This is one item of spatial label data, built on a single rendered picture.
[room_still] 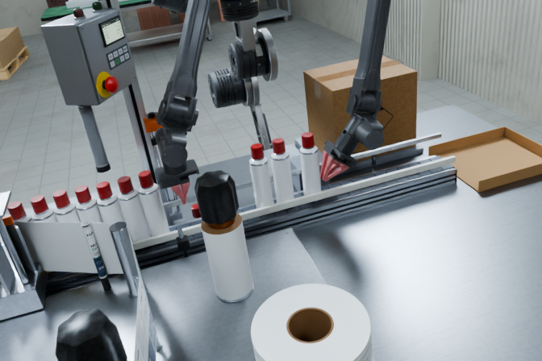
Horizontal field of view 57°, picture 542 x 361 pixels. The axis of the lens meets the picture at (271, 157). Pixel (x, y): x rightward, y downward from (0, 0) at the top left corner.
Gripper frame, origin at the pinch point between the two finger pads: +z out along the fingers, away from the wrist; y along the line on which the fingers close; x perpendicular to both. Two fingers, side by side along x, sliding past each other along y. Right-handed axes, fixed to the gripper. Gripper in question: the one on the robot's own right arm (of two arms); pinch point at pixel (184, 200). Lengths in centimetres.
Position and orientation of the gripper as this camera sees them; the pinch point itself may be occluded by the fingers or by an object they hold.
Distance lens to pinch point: 129.3
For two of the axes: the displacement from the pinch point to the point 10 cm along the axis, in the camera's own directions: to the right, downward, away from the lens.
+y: 9.4, -2.5, 2.2
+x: -3.1, -4.0, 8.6
